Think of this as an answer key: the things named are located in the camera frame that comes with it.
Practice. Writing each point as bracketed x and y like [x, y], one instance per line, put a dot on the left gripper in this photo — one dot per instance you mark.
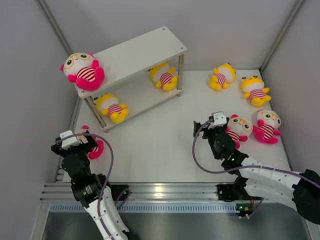
[87, 147]

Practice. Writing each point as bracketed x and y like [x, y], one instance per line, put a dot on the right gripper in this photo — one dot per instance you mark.
[206, 131]

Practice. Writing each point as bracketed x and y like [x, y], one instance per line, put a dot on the yellow plush striped shirt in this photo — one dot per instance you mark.
[222, 77]

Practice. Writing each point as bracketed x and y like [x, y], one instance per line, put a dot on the yellow plush with black eyes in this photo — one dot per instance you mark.
[255, 91]

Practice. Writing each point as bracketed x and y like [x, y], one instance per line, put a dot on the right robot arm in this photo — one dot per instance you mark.
[297, 190]

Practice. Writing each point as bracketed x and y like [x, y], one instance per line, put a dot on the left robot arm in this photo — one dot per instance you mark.
[90, 189]

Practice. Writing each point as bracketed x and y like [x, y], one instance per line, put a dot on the pink plush near left arm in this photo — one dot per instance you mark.
[97, 151]

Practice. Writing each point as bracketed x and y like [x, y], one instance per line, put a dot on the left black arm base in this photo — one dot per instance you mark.
[119, 192]

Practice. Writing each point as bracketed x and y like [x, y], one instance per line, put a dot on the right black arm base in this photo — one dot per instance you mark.
[231, 192]

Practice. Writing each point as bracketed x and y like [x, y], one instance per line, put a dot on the yellow plush lower shelf left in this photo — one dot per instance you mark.
[108, 105]

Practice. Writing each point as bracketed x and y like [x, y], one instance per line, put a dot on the yellow plush shelf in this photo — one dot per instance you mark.
[108, 105]
[163, 76]

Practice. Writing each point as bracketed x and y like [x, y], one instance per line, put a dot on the yellow plush lower shelf right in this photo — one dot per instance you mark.
[163, 76]

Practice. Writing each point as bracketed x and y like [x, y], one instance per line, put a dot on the pink plush on shelf top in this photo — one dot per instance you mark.
[84, 70]

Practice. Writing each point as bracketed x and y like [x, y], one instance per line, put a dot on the white two-tier shelf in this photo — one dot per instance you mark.
[126, 68]

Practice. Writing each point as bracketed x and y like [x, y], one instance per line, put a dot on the pink plush with yellow glasses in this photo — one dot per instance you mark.
[239, 129]

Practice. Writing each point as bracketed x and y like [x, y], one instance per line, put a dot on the pink plush far right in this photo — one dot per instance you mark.
[267, 129]

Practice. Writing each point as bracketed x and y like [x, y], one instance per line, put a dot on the small black connector board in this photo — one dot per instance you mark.
[244, 210]

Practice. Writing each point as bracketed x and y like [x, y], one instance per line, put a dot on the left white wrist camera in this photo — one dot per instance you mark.
[69, 140]

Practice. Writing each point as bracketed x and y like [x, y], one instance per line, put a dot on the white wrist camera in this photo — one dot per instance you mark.
[69, 140]
[218, 120]

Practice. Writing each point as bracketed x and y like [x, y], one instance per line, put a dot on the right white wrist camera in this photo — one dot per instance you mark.
[218, 120]

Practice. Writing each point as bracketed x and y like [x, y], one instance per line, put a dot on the aluminium front rail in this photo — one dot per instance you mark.
[142, 191]

